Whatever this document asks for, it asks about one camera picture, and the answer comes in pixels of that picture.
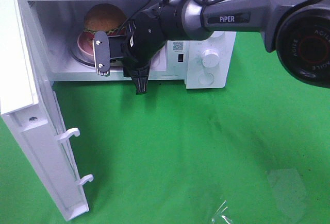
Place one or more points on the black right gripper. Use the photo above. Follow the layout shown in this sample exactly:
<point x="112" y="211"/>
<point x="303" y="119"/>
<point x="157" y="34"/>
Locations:
<point x="132" y="45"/>

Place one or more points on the burger with lettuce and tomato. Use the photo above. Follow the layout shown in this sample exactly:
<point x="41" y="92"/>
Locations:
<point x="104" y="17"/>

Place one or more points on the pink round plate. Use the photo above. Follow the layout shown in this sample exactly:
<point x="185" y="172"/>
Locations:
<point x="83" y="51"/>

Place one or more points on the white microwave knob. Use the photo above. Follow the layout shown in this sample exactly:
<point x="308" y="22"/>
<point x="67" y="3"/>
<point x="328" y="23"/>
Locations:
<point x="210" y="58"/>

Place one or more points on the round microwave door button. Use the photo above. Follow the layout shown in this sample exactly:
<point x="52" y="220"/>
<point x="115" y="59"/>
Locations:
<point x="206" y="79"/>

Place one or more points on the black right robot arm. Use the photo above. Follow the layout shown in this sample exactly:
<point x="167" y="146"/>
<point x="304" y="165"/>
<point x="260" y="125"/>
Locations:
<point x="297" y="30"/>

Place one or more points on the glass microwave turntable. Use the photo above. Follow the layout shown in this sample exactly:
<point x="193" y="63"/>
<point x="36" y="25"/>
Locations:
<point x="158" y="62"/>

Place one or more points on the clear tape piece on table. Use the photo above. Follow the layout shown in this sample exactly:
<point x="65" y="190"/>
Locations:
<point x="217" y="210"/>

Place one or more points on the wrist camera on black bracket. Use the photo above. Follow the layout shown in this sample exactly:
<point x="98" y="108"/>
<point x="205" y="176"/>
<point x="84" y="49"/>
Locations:
<point x="101" y="51"/>

